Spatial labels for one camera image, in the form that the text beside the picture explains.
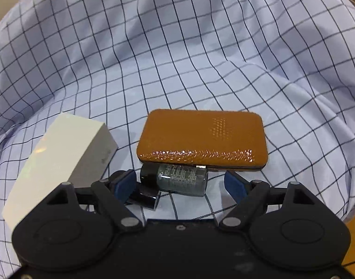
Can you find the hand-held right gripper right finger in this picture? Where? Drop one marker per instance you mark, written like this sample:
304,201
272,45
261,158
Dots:
236,186

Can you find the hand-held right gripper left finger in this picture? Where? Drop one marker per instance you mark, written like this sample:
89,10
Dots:
124,186

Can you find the grey bottle with black cap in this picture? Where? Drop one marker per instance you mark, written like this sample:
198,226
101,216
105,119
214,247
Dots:
177,178

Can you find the brown textured case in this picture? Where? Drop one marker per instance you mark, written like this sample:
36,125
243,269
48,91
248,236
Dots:
200,138

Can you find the white cardboard box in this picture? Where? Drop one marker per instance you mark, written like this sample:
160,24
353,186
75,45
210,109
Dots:
58,162

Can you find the blue checked bed sheet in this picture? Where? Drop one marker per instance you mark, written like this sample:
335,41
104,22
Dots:
195,58

